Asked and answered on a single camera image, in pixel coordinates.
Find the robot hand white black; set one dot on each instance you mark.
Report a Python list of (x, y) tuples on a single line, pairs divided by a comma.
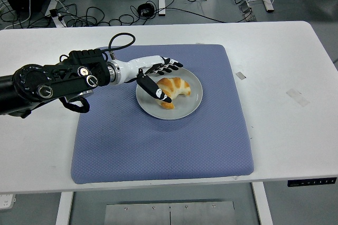
[(137, 64)]

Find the croissant bread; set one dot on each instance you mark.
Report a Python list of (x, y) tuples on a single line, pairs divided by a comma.
[(179, 85)]

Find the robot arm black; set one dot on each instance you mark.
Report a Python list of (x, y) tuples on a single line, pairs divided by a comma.
[(31, 82)]

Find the grey round plate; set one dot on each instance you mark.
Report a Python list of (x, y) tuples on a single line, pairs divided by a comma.
[(185, 103)]

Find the blue quilted mat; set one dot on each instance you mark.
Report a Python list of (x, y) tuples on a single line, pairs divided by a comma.
[(118, 143)]

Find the small grey tape piece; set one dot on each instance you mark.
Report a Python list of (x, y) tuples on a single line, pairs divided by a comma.
[(240, 75)]

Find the grey foot pedal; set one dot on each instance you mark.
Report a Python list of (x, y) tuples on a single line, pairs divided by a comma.
[(244, 8), (250, 17)]

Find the grey metal plate with screws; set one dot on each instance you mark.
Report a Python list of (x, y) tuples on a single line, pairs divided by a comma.
[(169, 214)]

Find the white table leg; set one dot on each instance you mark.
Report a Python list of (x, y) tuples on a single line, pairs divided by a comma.
[(262, 206), (63, 209)]

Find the large grey tape piece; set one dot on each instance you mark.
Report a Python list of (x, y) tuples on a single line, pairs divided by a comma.
[(298, 97)]

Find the white power strip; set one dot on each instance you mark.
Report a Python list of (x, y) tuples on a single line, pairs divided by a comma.
[(6, 201)]

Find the black desk control panel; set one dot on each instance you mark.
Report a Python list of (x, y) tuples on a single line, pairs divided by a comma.
[(311, 182)]

